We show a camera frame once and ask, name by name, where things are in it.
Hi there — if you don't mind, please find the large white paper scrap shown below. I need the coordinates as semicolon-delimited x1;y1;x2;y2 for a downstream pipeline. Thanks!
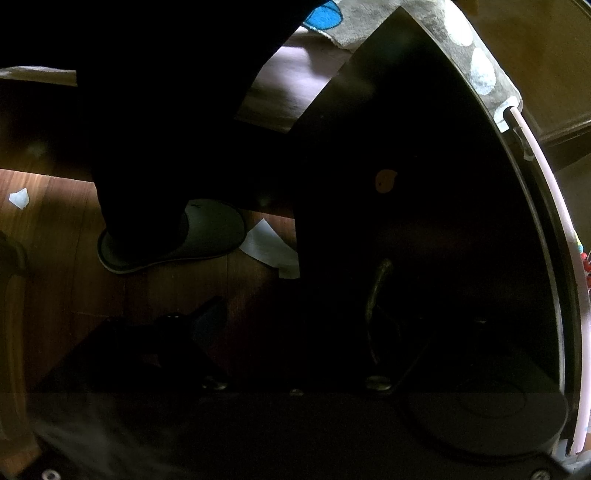
239;219;302;280

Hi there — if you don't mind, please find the pink bed sheet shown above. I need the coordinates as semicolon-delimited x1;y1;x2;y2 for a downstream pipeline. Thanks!
235;31;353;136

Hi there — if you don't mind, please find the person's black trouser leg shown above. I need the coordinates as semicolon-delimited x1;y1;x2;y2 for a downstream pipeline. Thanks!
0;0;326;250

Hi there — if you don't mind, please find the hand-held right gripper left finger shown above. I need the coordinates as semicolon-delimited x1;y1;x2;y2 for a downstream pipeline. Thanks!
105;294;232;391

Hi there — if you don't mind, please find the orange round sticker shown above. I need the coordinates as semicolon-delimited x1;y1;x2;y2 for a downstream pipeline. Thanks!
374;169;399;195

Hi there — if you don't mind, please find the colourful toy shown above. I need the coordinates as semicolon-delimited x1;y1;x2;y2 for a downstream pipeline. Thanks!
575;236;591;280

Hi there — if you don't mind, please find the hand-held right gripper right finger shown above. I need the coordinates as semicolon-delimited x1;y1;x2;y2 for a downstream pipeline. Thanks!
366;300;491;393

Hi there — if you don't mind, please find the grey slipper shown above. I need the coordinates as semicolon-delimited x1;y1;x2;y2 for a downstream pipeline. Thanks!
97;199;246;276

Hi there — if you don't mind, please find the brass drawer handle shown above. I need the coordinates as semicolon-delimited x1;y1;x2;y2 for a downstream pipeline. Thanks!
366;257;394;373

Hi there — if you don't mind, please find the grey spotted blanket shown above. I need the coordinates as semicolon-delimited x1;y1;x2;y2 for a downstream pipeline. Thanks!
295;0;524;121

